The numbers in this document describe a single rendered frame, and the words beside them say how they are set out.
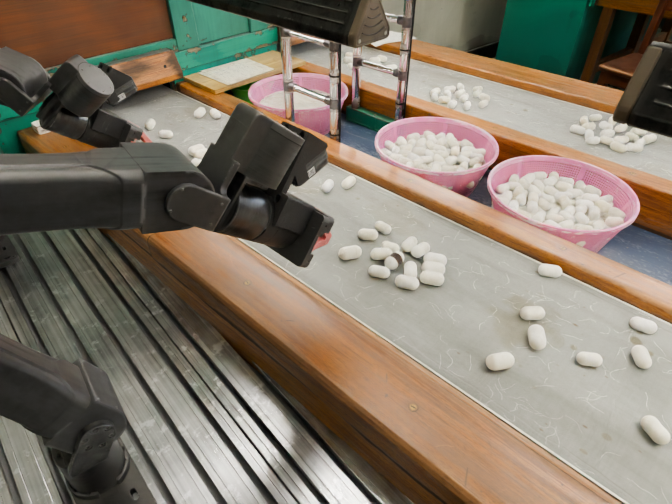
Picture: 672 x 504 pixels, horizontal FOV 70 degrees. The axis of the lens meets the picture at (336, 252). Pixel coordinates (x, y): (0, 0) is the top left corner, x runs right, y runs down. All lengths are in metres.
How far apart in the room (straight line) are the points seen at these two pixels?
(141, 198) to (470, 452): 0.41
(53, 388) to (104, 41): 1.02
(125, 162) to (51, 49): 0.94
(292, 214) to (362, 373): 0.21
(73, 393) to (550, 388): 0.54
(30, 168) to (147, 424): 0.41
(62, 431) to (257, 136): 0.34
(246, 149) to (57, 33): 0.94
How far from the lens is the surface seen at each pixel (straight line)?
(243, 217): 0.49
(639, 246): 1.09
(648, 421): 0.68
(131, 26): 1.43
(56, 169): 0.42
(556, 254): 0.84
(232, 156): 0.47
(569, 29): 3.55
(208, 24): 1.54
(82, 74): 0.84
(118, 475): 0.67
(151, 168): 0.43
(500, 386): 0.66
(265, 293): 0.71
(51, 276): 1.00
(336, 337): 0.64
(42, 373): 0.53
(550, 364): 0.70
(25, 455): 0.76
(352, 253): 0.78
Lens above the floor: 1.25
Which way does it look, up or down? 39 degrees down
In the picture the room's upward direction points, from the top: straight up
